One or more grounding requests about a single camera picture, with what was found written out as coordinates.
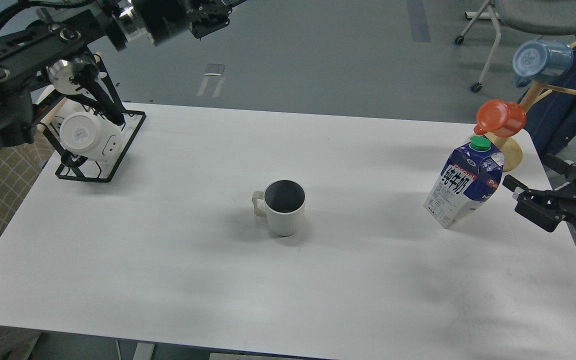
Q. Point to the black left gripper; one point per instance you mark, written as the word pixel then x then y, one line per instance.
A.
pixel 164 20

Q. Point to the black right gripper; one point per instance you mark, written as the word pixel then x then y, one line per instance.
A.
pixel 547 208

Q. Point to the blue white milk carton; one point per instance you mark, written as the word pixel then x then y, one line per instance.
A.
pixel 470 176

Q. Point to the white ribbed mug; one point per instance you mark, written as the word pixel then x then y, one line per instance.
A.
pixel 283 205

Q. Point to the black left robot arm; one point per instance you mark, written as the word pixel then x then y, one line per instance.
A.
pixel 47 43

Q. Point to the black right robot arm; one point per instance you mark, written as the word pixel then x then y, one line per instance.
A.
pixel 547 208

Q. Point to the wooden cup tree stand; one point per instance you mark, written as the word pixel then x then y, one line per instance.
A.
pixel 536 92

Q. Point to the orange plastic cup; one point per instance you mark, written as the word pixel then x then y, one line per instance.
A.
pixel 500 118

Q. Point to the blue plastic cup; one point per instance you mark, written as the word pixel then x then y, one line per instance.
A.
pixel 541 60

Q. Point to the grey office chair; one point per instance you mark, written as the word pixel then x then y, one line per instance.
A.
pixel 538 17

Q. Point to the black wire cup rack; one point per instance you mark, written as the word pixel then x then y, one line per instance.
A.
pixel 84 79

